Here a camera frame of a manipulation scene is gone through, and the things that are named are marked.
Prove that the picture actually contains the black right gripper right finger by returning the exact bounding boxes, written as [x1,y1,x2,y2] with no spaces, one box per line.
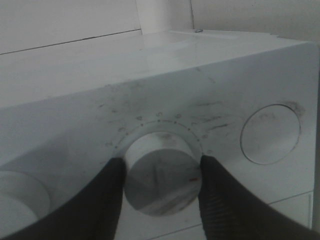
[198,155,320,240]

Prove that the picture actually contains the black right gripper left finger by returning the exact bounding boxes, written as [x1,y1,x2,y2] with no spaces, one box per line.
[6,157,125,240]

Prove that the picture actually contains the white timer knob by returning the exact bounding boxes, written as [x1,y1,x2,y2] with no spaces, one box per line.
[124,131,202,217]

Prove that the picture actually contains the round white door button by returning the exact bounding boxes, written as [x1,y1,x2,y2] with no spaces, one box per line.
[239,104,301,165]

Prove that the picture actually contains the white microwave door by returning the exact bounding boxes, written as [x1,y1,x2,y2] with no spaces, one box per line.
[199,191,318,240]

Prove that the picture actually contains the upper white power knob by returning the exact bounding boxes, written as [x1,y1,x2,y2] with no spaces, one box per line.
[0,171,51,238]

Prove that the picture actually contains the white microwave oven body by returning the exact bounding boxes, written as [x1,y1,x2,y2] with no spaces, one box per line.
[0,29,320,240]

